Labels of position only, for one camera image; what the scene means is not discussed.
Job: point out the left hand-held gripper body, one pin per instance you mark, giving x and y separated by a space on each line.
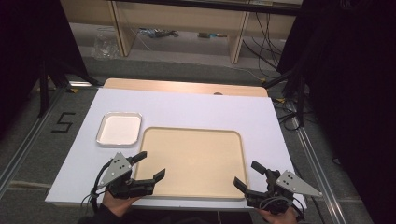
115 169

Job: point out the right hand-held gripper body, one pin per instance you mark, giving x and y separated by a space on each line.
286 185

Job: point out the person's left hand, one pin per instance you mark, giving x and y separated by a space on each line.
120 203

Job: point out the person's right hand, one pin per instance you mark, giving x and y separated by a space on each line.
277 218

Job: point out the small white square tray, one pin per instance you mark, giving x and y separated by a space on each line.
120 129

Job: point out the large beige tray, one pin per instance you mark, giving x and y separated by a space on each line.
193 161

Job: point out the white board sheet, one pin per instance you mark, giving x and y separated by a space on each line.
193 109

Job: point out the black metal stand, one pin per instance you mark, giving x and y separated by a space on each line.
295 90
46 84

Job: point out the black curtain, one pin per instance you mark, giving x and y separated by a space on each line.
34 40
351 93

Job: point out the clear plastic bag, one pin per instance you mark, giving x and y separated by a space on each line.
105 45

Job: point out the blue grey crumpled wrapper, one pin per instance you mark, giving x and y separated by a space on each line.
158 32

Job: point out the aluminium floor rail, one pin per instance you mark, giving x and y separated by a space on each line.
317 165
28 146

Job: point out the light wooden desk frame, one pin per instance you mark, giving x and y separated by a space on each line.
183 15

